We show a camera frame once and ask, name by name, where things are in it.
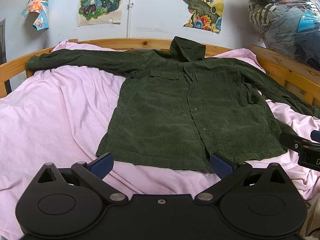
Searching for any pink bed sheet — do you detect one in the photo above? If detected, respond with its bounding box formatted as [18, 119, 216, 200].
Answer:
[0, 39, 320, 240]

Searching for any blond chibi character poster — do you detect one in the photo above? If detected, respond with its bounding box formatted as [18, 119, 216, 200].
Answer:
[78, 0, 123, 27]

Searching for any wooden bed frame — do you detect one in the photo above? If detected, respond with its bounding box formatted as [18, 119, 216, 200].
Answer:
[1, 38, 319, 108]

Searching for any dark green corduroy shirt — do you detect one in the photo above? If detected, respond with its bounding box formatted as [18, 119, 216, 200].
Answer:
[26, 37, 319, 171]

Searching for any plastic bag of clothes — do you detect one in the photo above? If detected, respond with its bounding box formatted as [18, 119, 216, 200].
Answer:
[248, 0, 319, 70]

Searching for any anime girl poster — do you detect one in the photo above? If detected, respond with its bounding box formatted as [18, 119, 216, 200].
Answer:
[21, 0, 49, 31]

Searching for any white wall pipe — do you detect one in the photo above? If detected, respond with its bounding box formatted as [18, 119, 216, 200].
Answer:
[126, 0, 134, 38]

